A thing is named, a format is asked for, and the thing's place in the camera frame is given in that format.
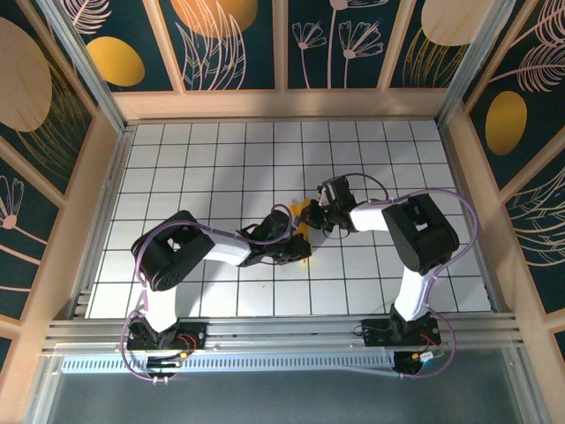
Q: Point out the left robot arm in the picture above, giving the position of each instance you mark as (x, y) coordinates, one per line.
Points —
(176, 252)

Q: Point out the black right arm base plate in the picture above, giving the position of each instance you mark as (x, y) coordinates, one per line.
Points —
(375, 335)

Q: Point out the dark panel beige circle grass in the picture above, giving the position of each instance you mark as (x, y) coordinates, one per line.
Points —
(424, 53)

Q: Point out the dark panel single pink flower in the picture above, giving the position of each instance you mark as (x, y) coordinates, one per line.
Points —
(22, 243)

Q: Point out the dark panel large beige circle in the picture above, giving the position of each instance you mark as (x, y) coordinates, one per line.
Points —
(26, 88)

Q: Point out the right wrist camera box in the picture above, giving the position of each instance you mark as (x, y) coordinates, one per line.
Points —
(340, 192)

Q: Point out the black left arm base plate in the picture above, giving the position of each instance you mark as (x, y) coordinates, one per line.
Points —
(196, 335)

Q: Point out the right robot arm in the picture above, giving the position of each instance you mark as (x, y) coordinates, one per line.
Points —
(419, 234)

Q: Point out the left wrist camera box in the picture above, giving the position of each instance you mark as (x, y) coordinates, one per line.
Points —
(271, 226)

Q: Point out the short aluminium frame post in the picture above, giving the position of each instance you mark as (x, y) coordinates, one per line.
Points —
(42, 393)
(525, 388)

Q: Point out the dark panel oval and feathers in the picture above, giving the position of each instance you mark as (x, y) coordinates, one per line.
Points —
(507, 123)

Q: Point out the black controller board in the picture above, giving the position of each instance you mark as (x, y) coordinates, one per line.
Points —
(161, 366)
(415, 364)

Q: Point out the dark panel with pink flowers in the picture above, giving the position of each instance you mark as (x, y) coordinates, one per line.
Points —
(335, 44)

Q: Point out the aluminium side rail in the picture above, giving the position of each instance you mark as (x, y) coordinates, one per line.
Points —
(103, 221)
(459, 176)

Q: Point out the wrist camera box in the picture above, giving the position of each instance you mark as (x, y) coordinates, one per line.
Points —
(340, 192)
(271, 226)

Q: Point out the long aluminium mounting rail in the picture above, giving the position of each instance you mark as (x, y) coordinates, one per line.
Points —
(287, 331)

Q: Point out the dark panel small yellow oval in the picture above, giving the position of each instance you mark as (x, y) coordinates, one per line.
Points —
(115, 62)

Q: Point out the dark panel pink feather lines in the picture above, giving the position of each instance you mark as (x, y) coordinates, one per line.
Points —
(543, 229)

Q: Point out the dark panel orange circle leaves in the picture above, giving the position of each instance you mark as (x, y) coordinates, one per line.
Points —
(212, 44)

